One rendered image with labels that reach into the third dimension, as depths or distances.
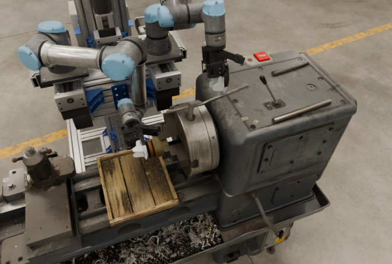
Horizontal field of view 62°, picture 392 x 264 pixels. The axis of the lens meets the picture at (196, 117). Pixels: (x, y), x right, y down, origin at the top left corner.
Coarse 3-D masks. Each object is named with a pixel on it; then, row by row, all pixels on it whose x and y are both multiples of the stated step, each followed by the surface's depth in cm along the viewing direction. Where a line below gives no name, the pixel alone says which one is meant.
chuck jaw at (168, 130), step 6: (168, 114) 138; (168, 120) 138; (174, 120) 139; (162, 126) 138; (168, 126) 139; (174, 126) 140; (162, 132) 138; (168, 132) 139; (174, 132) 140; (162, 138) 138
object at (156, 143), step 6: (156, 138) 138; (150, 144) 136; (156, 144) 136; (162, 144) 138; (168, 144) 138; (150, 150) 136; (156, 150) 136; (162, 150) 136; (150, 156) 137; (156, 156) 138; (162, 156) 141
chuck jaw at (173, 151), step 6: (180, 144) 138; (168, 150) 136; (174, 150) 135; (180, 150) 135; (168, 156) 137; (174, 156) 134; (180, 156) 133; (186, 156) 132; (180, 162) 131; (186, 162) 132; (192, 162) 131
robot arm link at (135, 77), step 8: (136, 40) 136; (144, 48) 139; (144, 56) 143; (144, 64) 149; (136, 72) 149; (144, 72) 152; (136, 80) 153; (144, 80) 155; (136, 88) 156; (144, 88) 158; (136, 96) 160; (144, 96) 162; (136, 104) 164; (144, 104) 166; (144, 112) 168
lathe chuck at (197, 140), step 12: (180, 120) 130; (192, 120) 131; (180, 132) 135; (192, 132) 129; (204, 132) 130; (192, 144) 128; (204, 144) 129; (192, 156) 129; (204, 156) 131; (192, 168) 132; (204, 168) 136
